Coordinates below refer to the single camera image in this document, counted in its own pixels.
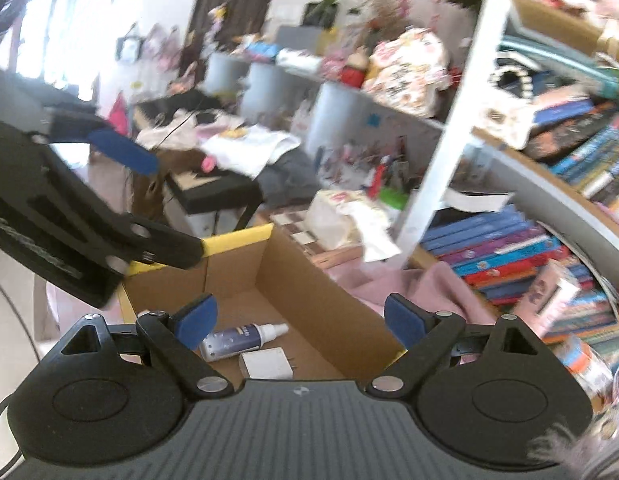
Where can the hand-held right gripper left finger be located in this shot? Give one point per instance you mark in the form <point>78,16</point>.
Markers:
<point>197,320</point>

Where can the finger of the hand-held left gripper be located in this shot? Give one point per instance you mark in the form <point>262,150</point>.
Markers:
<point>124,152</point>
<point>169,245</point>

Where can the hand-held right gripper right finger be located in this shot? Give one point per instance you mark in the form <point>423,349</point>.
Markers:
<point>402,320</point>

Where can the yellow cardboard box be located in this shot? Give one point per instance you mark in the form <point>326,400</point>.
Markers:
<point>299,285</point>

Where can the pink backpack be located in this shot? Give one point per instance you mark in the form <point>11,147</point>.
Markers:
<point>120,115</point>

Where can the mauve cloth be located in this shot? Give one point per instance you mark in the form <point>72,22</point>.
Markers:
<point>424,285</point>

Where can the cream garment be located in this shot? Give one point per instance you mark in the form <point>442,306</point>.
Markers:
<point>164,135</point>

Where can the white spray bottle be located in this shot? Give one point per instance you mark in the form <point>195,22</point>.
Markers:
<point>239,340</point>

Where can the black electronic keyboard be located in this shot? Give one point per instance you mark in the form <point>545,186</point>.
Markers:
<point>214,195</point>

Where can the black garment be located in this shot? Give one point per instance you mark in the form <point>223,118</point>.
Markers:
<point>179,102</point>

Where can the white charger plug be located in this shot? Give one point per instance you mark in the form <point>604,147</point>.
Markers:
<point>264,364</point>

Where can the dark tote bag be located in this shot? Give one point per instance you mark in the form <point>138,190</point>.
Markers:
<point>129,47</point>

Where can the row of colourful books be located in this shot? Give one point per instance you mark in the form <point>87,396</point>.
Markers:
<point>489,245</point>

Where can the tissue pack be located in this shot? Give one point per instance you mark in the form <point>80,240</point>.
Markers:
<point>334,220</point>

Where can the checkered board box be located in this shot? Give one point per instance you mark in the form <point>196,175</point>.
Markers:
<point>294,222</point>

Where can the white t-shirt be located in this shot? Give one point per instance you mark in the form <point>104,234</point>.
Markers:
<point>254,147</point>

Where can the grey garment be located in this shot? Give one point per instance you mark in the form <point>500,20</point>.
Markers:
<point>289,175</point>

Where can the open white booklet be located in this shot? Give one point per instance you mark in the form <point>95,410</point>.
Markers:
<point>474,200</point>

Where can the pink carton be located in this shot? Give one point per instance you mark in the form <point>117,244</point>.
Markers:
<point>544,300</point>

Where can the pens in holders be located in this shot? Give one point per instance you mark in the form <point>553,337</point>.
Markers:
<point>384,170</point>

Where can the hanging plush toy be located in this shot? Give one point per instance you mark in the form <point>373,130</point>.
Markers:
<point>218,17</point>

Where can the orange white box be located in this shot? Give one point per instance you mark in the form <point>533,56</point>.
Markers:
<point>582,362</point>

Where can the white blue packet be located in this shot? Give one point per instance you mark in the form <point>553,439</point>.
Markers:
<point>299,59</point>

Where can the fluffy pink sleeve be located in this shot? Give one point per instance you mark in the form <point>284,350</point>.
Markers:
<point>564,445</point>

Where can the white bookshelf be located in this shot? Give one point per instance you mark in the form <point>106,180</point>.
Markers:
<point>469,110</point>

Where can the shelf of stacked books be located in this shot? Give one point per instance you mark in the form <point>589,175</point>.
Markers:
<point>589,160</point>

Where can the floral printed bag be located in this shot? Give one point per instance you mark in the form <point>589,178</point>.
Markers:
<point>409,70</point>

